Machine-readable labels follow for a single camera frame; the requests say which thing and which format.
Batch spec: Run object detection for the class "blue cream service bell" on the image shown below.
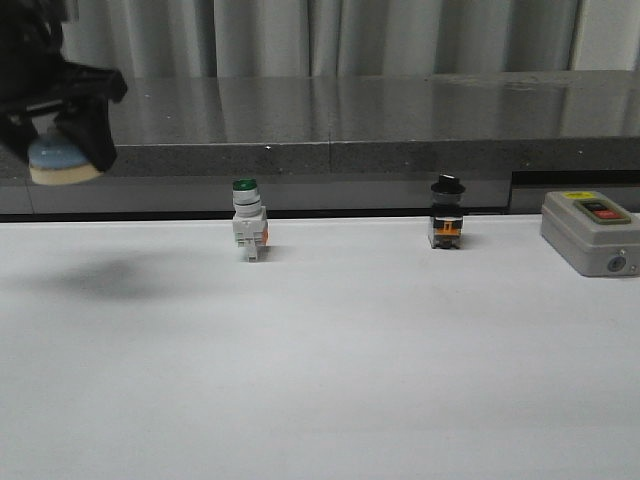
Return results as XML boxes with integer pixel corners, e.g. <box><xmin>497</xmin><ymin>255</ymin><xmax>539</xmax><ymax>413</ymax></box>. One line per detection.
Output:
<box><xmin>27</xmin><ymin>130</ymin><xmax>102</xmax><ymax>186</ymax></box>

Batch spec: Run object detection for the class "grey curtain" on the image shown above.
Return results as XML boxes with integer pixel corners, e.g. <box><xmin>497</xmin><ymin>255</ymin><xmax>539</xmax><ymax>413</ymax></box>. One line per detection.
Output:
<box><xmin>26</xmin><ymin>1</ymin><xmax>639</xmax><ymax>78</ymax></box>

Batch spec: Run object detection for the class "grey start stop switch box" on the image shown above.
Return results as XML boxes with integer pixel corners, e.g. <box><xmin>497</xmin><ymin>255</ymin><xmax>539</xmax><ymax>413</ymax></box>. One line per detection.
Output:
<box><xmin>541</xmin><ymin>191</ymin><xmax>639</xmax><ymax>277</ymax></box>

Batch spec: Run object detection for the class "black selector switch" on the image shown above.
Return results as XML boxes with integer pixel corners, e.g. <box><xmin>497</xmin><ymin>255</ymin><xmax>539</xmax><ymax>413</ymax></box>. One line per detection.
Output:
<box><xmin>428</xmin><ymin>174</ymin><xmax>466</xmax><ymax>249</ymax></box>

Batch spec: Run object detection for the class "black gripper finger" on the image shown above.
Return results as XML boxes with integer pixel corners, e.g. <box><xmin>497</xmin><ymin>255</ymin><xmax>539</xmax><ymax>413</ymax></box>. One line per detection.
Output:
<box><xmin>0</xmin><ymin>114</ymin><xmax>35</xmax><ymax>163</ymax></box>
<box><xmin>54</xmin><ymin>97</ymin><xmax>117</xmax><ymax>173</ymax></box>

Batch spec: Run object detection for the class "green pushbutton switch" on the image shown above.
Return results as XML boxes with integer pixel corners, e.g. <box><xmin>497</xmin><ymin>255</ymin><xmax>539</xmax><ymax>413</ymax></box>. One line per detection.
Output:
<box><xmin>232</xmin><ymin>178</ymin><xmax>269</xmax><ymax>261</ymax></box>

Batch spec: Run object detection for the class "grey stone counter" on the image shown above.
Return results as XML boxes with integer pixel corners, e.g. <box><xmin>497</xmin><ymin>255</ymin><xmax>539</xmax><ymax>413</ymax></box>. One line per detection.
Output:
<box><xmin>1</xmin><ymin>71</ymin><xmax>639</xmax><ymax>219</ymax></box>

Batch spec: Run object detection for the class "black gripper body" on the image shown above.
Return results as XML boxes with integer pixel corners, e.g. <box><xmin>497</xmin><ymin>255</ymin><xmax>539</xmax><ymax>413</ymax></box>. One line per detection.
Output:
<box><xmin>1</xmin><ymin>1</ymin><xmax>127</xmax><ymax>122</ymax></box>

